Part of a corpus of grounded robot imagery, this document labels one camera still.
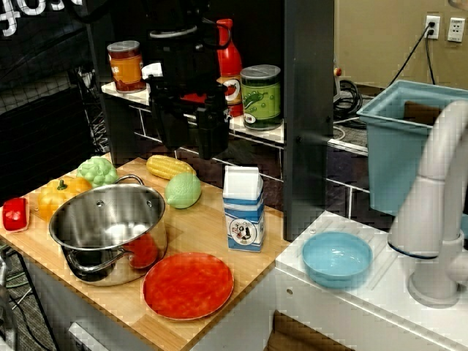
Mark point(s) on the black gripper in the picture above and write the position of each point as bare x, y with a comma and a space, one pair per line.
179, 66

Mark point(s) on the light blue bowl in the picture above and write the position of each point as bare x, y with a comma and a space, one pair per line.
336, 261

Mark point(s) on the yellow toy corn cob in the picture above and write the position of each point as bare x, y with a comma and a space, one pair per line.
168, 167

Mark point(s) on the green toy lime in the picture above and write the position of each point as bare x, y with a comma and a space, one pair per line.
183, 191

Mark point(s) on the white shelf board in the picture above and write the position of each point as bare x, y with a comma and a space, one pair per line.
257, 134

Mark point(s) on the dark tile backsplash panel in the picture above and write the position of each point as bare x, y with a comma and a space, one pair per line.
256, 157

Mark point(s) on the green toy peas can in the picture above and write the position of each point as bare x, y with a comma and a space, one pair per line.
260, 97

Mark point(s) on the red bottle with orange label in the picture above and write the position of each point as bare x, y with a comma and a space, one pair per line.
229, 58

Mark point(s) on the toy beans can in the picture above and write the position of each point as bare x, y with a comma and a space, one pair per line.
126, 67

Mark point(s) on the light green toy lettuce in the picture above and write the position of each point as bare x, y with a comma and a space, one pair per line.
97, 172

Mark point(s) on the toy milk carton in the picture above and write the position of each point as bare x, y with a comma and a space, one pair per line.
244, 219

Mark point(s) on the wooden counter top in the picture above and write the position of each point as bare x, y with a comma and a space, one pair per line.
204, 234

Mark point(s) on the stainless steel pot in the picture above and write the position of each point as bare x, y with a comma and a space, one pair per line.
109, 219

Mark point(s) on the grey box with red button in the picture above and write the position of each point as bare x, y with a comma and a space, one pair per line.
336, 71

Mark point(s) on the yellow toy bell pepper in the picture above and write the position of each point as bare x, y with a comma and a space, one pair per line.
51, 201

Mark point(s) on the black cloth with white letters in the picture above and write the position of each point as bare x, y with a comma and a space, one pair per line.
33, 91

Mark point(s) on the orange red plate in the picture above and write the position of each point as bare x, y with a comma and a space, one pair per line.
188, 287

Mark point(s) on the red and white toy wedge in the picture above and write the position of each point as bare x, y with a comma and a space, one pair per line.
15, 215

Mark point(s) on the blue plastic bin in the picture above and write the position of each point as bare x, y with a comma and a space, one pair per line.
393, 164

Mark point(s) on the white sink cabinet unit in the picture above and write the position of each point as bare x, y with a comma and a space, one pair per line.
329, 314

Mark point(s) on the grey metal bar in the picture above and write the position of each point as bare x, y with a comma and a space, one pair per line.
4, 292

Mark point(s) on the grey toy faucet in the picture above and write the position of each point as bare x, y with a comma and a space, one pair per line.
431, 204

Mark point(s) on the black kitchen hutch frame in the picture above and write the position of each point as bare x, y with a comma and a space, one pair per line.
308, 109

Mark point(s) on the white wall outlet with plugs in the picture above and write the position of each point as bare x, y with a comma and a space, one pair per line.
433, 27

